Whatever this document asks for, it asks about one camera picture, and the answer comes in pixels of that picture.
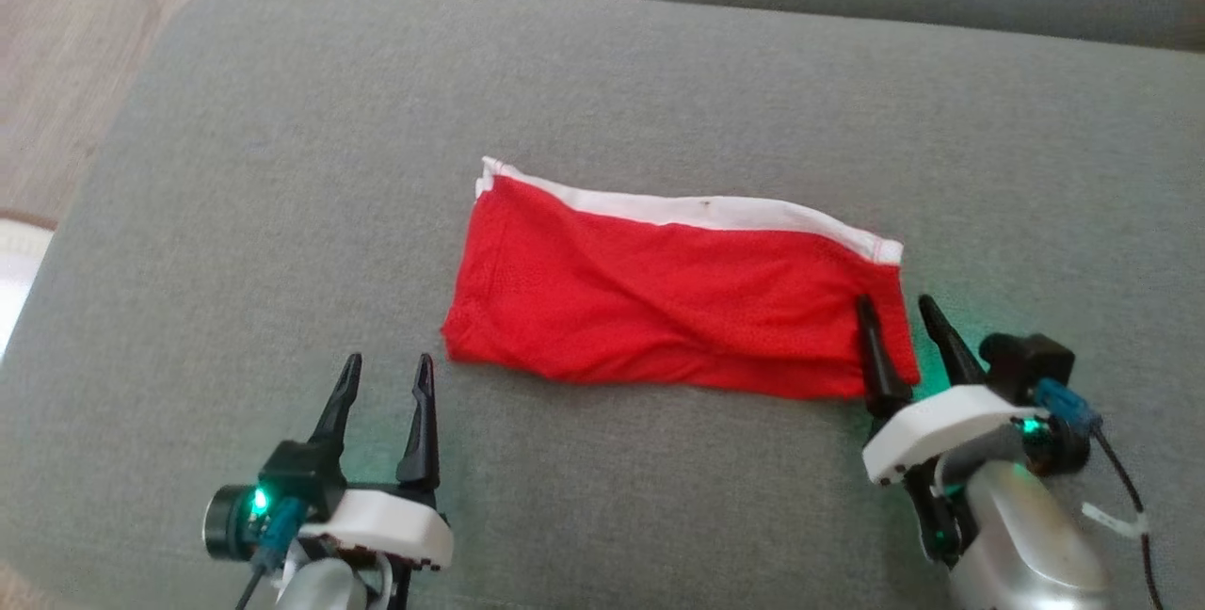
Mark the large grey sofa seat cushion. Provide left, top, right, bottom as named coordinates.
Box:
left=0, top=0, right=1205, bottom=610

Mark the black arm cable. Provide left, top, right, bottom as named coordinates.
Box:
left=233, top=497, right=309, bottom=610
left=1034, top=378, right=1165, bottom=610

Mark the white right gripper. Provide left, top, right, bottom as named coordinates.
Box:
left=854, top=294, right=1094, bottom=565

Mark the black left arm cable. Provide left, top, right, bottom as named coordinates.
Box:
left=233, top=497, right=309, bottom=610

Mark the red mesh shorts white waistband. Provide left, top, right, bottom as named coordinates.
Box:
left=441, top=155, right=923, bottom=402

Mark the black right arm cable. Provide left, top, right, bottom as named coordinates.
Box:
left=1034, top=378, right=1165, bottom=610

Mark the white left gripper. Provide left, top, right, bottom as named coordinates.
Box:
left=203, top=352, right=456, bottom=610

